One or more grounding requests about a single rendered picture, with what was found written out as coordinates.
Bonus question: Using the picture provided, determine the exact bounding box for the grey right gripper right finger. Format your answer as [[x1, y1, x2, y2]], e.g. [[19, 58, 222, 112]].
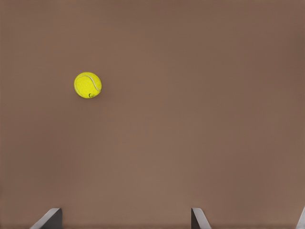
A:
[[191, 207, 212, 229]]

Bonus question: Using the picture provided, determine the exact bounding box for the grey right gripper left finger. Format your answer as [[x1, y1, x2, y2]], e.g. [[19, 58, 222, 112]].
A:
[[29, 208, 62, 229]]

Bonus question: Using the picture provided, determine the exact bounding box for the yellow tennis ball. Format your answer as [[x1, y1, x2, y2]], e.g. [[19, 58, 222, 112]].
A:
[[73, 72, 102, 99]]

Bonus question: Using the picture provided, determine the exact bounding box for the silver frame post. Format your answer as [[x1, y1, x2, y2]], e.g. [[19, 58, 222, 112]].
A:
[[295, 206, 305, 229]]

